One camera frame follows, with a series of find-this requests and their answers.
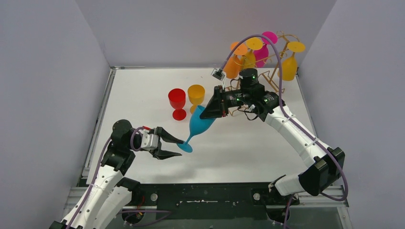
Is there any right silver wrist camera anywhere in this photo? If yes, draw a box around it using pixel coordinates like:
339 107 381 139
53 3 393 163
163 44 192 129
211 68 226 88

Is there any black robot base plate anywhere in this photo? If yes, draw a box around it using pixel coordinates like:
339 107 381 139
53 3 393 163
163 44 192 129
128 182 299 223

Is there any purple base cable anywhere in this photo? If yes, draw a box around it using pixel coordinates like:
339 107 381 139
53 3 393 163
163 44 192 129
120 206 171 228

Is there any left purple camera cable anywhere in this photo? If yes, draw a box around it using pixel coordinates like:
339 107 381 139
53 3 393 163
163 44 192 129
64 126 149 229

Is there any yellow wine glass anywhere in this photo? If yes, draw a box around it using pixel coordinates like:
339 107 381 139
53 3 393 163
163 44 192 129
242 37 263 69
187 84 205 114
278 41 306 81

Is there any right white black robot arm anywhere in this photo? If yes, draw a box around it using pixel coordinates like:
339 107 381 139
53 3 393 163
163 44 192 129
200 68 345 205

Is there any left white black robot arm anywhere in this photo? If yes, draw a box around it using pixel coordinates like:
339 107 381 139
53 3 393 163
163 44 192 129
50 119 184 229

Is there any red wine glass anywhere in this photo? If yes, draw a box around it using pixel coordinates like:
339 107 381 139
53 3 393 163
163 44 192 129
168 88 187 121

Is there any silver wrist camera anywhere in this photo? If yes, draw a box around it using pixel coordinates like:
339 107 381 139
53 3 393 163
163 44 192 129
211 68 226 88
140 129 160 151

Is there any yellow wine glass behind orange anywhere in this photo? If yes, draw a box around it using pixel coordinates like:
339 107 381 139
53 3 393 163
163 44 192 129
242 37 263 69

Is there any purple camera cable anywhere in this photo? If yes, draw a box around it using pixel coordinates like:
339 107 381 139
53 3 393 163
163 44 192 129
220 34 349 202
64 126 149 229

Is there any magenta wine glass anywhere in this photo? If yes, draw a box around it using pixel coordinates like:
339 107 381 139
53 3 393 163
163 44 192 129
254 31 278 68

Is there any cyan wine glass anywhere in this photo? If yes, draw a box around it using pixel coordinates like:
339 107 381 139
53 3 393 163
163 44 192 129
177 105 216 153

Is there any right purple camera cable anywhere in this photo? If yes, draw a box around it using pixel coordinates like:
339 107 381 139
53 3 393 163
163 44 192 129
220 34 349 202

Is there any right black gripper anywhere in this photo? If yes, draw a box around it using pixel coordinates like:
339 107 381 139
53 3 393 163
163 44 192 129
201 85 252 118

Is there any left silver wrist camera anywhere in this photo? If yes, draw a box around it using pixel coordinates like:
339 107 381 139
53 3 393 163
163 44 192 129
140 129 160 151

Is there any gold wire glass rack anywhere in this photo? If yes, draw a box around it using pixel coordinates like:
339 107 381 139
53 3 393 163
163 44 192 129
228 31 300 117

